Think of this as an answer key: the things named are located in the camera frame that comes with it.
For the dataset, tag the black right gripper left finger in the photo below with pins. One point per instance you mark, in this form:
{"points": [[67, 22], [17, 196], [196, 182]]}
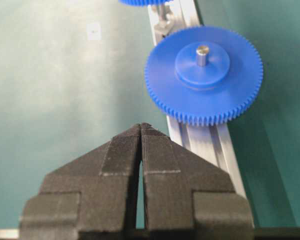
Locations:
{"points": [[93, 197]]}

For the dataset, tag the white plastic shaft bracket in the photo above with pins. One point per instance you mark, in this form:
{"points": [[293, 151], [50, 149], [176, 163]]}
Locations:
{"points": [[164, 29]]}

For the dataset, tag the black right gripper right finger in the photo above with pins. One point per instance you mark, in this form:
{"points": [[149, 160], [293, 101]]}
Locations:
{"points": [[188, 198]]}

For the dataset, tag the bare steel shaft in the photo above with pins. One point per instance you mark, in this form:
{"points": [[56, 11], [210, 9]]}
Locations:
{"points": [[162, 13]]}

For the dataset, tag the small blue plastic gear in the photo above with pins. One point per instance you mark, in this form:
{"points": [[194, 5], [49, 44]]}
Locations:
{"points": [[143, 3]]}

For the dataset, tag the silver aluminium extrusion rail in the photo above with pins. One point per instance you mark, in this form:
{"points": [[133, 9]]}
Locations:
{"points": [[212, 143]]}

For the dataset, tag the large blue plastic gear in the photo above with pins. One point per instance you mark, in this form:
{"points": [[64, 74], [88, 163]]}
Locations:
{"points": [[204, 96]]}

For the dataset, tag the steel shaft through large gear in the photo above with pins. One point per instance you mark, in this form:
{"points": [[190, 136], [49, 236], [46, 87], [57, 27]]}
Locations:
{"points": [[202, 55]]}

